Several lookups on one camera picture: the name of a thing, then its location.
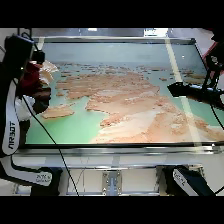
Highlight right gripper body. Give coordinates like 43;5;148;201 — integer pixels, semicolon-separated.
166;81;203;101

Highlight cream garment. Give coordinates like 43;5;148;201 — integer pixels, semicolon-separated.
38;59;60;85

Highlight dark brown garment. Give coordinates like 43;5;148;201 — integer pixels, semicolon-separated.
30;87;53;115

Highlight red garment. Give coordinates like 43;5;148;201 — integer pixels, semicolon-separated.
17;61;52;98

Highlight black cable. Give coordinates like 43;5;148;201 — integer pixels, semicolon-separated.
209;103;224;132
20;94;80;196

